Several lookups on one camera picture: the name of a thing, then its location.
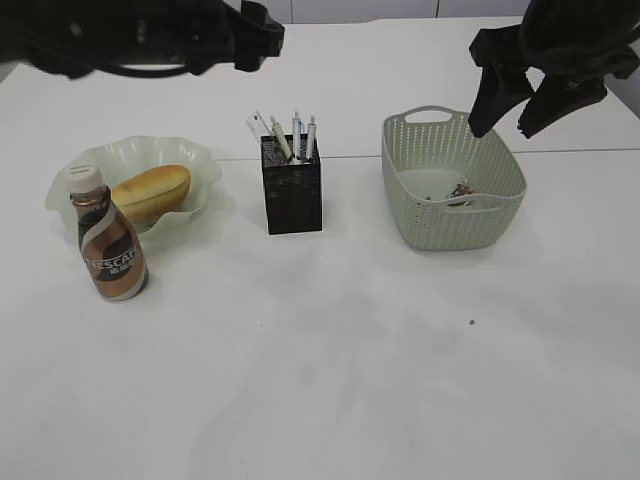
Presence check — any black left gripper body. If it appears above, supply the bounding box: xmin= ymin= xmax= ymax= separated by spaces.
xmin=189 ymin=1 xmax=285 ymax=75

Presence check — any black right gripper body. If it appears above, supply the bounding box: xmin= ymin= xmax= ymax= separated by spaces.
xmin=469 ymin=24 xmax=639 ymax=84

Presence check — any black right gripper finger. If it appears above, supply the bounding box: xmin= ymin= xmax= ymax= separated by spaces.
xmin=468 ymin=65 xmax=533 ymax=138
xmin=518 ymin=76 xmax=606 ymax=139

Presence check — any clear plastic ruler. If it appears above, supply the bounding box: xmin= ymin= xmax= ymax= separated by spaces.
xmin=246 ymin=111 xmax=272 ymax=144

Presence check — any small paper ball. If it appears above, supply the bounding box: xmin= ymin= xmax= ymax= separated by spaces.
xmin=448 ymin=179 xmax=475 ymax=208

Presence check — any beige grip white pen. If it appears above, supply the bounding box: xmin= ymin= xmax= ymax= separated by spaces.
xmin=270 ymin=115 xmax=293 ymax=161

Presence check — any blue grey ballpoint pen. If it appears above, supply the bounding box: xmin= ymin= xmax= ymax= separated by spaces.
xmin=292 ymin=110 xmax=302 ymax=165

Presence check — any grey grip white pen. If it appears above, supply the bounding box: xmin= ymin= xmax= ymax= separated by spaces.
xmin=305 ymin=115 xmax=317 ymax=162

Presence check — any sugared bread roll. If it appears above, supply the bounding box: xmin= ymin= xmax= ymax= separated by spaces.
xmin=112 ymin=165 xmax=191 ymax=225

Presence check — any brown Nescafe coffee bottle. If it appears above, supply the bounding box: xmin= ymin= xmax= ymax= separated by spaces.
xmin=63 ymin=161 xmax=149 ymax=301

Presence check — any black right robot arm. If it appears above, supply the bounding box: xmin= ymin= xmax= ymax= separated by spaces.
xmin=468 ymin=1 xmax=639 ymax=138

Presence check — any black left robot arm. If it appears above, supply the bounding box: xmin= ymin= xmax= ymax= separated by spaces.
xmin=1 ymin=1 xmax=285 ymax=80

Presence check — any pale green plastic basket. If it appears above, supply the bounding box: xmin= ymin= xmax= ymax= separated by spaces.
xmin=381 ymin=107 xmax=527 ymax=251

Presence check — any translucent green wavy plate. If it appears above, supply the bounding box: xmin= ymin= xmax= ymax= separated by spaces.
xmin=74 ymin=136 xmax=222 ymax=243

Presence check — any black mesh pen holder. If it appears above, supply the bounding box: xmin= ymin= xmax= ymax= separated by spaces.
xmin=260 ymin=136 xmax=323 ymax=235

